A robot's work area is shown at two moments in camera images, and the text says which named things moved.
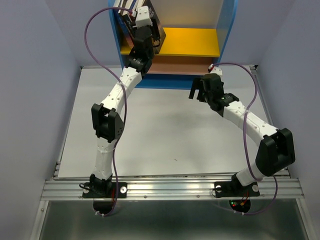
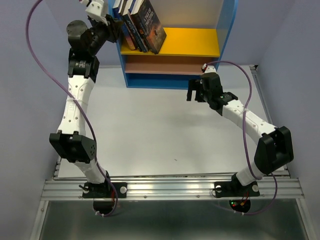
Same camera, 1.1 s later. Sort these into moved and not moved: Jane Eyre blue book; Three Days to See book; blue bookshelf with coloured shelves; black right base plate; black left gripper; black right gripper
Moved: black left gripper; Jane Eyre blue book
Not moved: blue bookshelf with coloured shelves; Three Days to See book; black right gripper; black right base plate
